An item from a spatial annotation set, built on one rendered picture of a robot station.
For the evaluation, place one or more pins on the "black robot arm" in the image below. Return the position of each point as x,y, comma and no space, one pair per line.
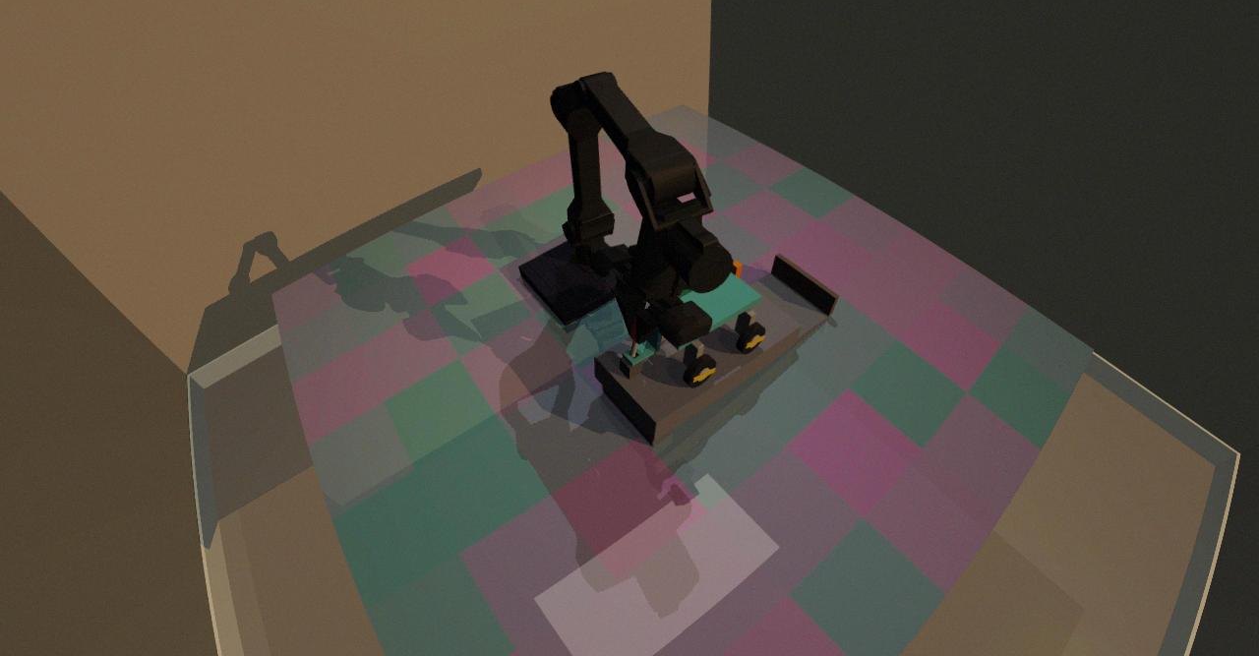
659,169

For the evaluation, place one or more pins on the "dark grey ramp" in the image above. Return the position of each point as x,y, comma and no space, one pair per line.
652,394

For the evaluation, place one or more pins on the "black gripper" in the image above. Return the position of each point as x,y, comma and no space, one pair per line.
646,277

